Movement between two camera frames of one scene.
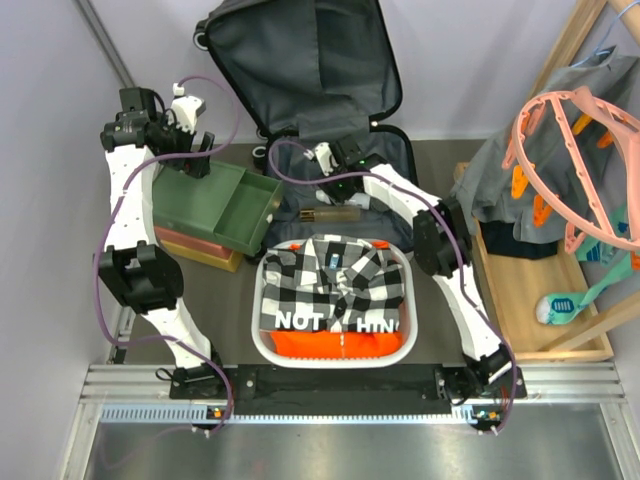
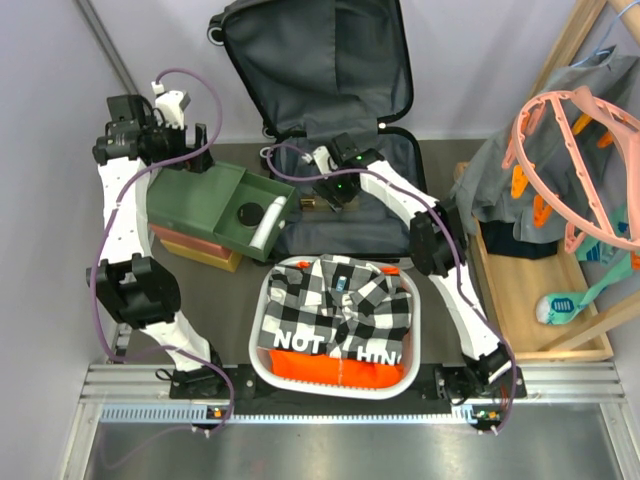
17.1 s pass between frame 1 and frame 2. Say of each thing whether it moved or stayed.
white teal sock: stayed
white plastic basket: moved
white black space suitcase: moved
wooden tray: stayed
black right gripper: stayed
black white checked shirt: moved
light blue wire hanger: stayed
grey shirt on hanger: stayed
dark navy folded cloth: stayed
